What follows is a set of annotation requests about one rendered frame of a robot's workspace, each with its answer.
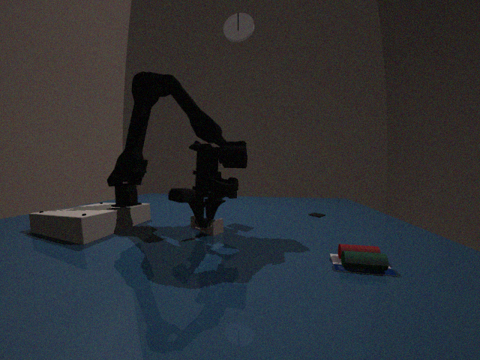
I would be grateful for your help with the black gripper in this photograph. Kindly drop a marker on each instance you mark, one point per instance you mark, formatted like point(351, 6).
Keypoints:
point(195, 197)

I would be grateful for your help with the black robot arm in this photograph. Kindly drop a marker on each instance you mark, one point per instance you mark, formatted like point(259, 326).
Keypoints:
point(131, 166)

